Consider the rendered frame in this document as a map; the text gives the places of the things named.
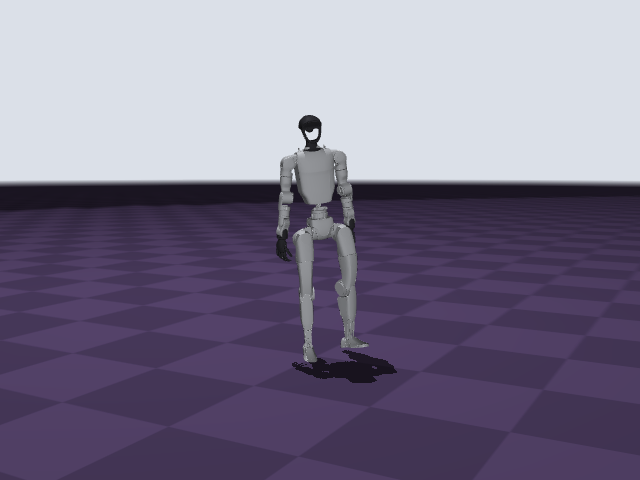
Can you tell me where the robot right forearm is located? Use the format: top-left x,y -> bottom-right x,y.
276,192 -> 291,237

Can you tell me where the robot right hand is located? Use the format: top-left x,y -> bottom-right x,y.
276,229 -> 292,261

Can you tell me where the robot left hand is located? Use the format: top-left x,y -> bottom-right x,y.
344,219 -> 355,242

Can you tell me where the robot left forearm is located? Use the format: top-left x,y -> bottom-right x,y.
340,184 -> 355,226

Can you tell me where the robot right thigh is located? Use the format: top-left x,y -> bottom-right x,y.
292,226 -> 315,301

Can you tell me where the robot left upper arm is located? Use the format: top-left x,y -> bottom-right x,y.
331,150 -> 352,196

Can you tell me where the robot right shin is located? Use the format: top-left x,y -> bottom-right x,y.
299,287 -> 314,348

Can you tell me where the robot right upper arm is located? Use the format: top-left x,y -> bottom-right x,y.
280,154 -> 297,204

